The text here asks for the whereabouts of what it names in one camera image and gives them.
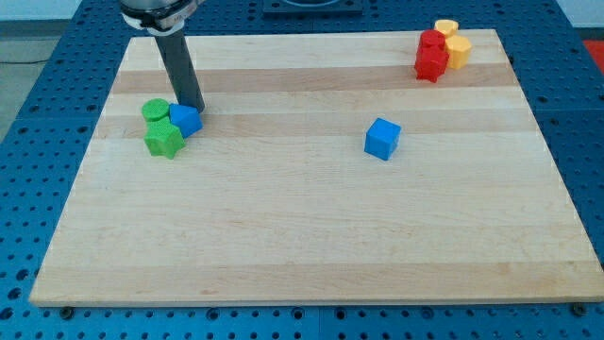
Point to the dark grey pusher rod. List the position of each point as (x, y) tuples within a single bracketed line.
[(177, 61)]

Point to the blue triangle block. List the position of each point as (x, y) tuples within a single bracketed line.
[(186, 118)]

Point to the blue cube block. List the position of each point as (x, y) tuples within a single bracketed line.
[(381, 139)]

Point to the green cylinder block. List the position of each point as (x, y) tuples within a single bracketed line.
[(155, 110)]

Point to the green star block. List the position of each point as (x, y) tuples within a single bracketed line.
[(162, 138)]

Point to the wooden board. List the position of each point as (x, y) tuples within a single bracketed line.
[(274, 201)]

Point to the red cylinder block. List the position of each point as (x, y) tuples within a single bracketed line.
[(432, 38)]

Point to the red star block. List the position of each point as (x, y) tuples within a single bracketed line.
[(430, 63)]

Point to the yellow pentagon block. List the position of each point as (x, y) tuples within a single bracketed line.
[(447, 27)]

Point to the yellow hexagon block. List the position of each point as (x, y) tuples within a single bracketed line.
[(459, 49)]

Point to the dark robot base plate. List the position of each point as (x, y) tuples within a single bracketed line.
[(286, 7)]

